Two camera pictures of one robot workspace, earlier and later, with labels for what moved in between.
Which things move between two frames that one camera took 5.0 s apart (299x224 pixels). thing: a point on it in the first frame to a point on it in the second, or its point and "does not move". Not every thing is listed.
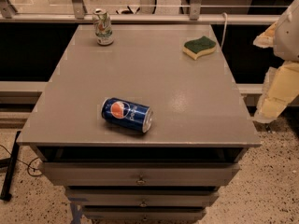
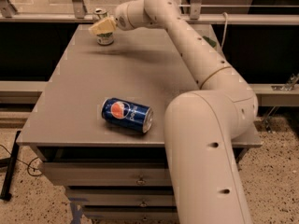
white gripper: (289, 35) to (121, 19)
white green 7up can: (102, 20) does not move
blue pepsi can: (127, 114) does not move
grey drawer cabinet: (141, 123) does not move
